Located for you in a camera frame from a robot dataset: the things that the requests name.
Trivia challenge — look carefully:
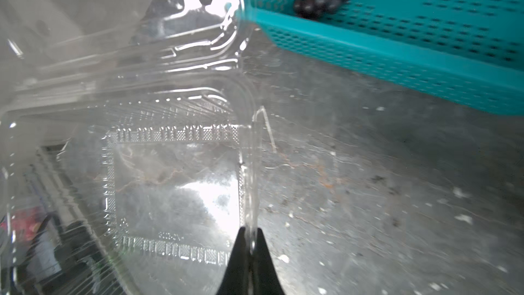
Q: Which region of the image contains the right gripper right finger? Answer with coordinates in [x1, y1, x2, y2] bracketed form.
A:
[251, 229, 285, 295]

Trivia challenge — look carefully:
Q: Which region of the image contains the clear clamshell container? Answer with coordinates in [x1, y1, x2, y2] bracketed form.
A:
[1, 0, 258, 294]

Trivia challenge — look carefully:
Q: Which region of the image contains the teal plastic basket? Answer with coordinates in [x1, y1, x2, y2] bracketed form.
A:
[246, 0, 523, 116]

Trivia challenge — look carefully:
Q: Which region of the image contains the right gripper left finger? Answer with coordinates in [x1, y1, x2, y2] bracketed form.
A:
[216, 227, 250, 295]

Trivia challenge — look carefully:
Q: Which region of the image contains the pink plush toy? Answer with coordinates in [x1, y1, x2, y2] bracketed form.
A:
[10, 207, 43, 242]

